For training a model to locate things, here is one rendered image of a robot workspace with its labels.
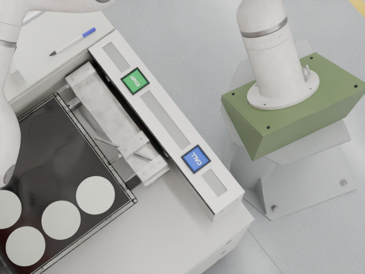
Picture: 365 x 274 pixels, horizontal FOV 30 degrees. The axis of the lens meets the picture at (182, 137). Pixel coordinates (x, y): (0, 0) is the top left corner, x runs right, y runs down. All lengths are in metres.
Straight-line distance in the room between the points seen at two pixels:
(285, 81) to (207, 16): 1.24
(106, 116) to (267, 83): 0.44
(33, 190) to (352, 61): 1.57
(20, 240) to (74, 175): 0.21
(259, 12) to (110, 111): 0.50
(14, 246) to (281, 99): 0.77
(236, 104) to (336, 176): 1.02
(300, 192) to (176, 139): 1.05
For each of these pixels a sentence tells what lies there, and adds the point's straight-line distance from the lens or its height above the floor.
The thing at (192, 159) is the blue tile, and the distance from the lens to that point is 1.71.
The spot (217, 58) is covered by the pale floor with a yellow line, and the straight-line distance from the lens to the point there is 2.83.
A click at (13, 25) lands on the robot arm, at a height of 1.37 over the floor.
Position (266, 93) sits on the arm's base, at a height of 1.00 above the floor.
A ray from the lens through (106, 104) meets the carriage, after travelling 1.85.
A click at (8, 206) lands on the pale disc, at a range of 1.81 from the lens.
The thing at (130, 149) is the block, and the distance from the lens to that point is 1.78.
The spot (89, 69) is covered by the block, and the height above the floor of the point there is 0.91.
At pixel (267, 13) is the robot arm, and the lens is 1.64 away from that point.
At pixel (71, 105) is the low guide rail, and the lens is 1.90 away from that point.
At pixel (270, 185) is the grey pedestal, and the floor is 0.01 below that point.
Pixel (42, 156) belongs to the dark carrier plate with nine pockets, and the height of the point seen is 0.90.
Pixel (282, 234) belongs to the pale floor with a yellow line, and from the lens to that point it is 2.68.
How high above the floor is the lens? 2.63
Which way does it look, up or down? 75 degrees down
